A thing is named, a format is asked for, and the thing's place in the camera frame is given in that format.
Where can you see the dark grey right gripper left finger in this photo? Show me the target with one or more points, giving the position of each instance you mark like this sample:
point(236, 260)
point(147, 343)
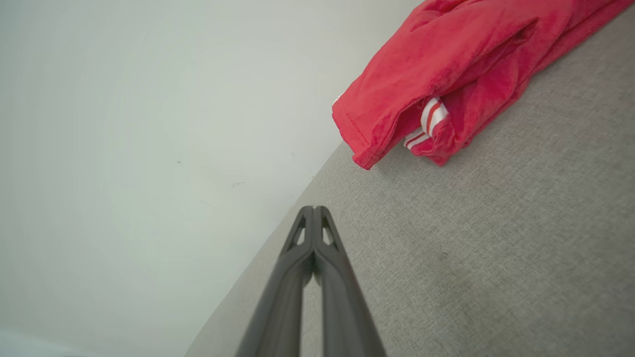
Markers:
point(278, 307)

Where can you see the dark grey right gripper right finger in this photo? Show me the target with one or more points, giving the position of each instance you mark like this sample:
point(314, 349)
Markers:
point(345, 307)

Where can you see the red jersey with white trim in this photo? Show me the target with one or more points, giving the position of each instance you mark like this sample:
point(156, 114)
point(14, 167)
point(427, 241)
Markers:
point(446, 59)

